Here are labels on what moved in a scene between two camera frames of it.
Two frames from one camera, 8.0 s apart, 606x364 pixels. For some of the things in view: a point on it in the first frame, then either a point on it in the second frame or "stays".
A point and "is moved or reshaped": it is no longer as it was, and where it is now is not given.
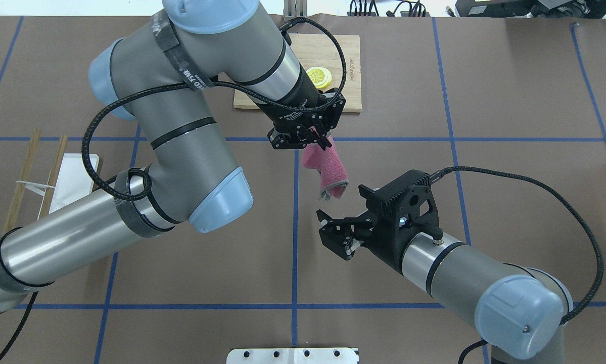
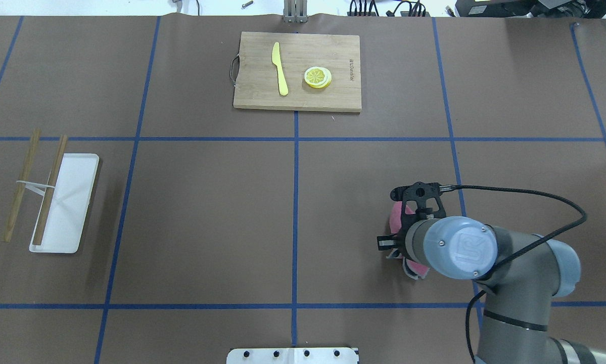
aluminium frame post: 294,8 stays
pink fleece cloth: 333,178 is moved or reshaped
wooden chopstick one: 22,181 stays
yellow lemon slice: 320,77 stays
